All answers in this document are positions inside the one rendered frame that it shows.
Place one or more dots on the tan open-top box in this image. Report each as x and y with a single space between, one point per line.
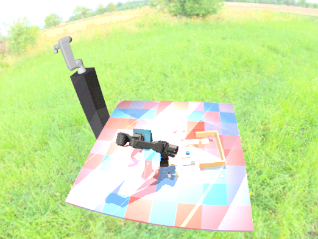
210 148

